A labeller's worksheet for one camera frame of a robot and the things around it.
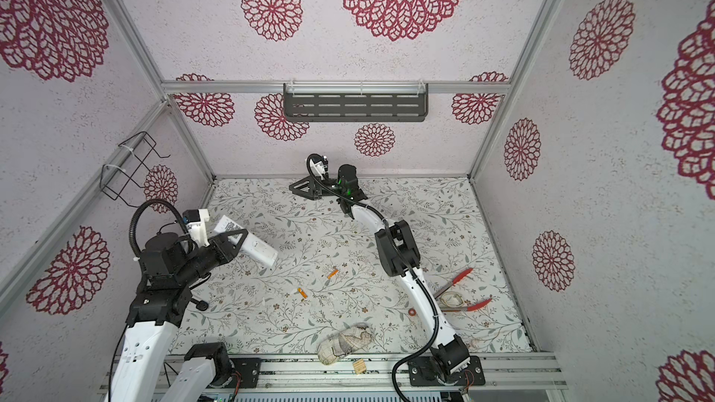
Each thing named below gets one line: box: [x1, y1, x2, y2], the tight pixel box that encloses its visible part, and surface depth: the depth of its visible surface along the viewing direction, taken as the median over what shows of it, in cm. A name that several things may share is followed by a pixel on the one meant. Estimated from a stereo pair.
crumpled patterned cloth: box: [317, 321, 374, 365], surface depth 78 cm
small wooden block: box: [352, 358, 367, 376], surface depth 76 cm
